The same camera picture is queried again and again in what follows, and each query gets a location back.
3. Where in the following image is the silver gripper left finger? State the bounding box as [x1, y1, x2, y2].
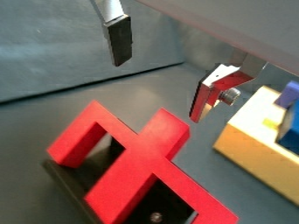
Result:
[89, 0, 133, 67]

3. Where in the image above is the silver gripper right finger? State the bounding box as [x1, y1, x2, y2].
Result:
[189, 49, 266, 123]

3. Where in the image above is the red E-shaped block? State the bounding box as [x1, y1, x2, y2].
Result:
[47, 101, 238, 224]

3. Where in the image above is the yellow wooden board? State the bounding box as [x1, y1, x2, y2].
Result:
[213, 86, 299, 206]

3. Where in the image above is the blue bar block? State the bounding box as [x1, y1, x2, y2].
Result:
[276, 99, 299, 155]

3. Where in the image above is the black angled holder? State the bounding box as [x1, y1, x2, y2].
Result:
[41, 138, 197, 224]

